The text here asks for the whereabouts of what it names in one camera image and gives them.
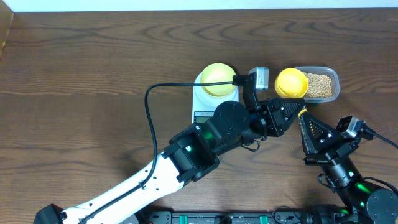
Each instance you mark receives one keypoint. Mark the white digital kitchen scale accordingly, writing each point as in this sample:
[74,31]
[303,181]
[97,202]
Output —
[204,105]

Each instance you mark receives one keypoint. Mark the yellow measuring scoop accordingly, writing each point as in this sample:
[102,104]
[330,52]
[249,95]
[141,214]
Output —
[292,83]

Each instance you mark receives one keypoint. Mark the clear plastic container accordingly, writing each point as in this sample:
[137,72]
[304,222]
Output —
[335,83]

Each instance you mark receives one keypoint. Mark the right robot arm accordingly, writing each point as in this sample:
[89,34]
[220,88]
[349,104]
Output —
[367,199]

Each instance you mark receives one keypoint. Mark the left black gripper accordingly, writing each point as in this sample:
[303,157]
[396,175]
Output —
[272,121]

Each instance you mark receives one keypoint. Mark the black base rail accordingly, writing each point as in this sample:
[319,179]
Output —
[284,216]

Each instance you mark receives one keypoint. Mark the soybeans in container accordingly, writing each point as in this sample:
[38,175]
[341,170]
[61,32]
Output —
[319,86]

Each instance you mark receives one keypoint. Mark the yellow bowl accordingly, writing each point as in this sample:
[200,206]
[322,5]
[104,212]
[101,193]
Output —
[214,73]

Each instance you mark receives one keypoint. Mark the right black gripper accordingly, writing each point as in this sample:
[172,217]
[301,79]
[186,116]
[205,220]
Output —
[326,137]

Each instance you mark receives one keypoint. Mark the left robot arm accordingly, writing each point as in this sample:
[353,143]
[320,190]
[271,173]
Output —
[190,155]

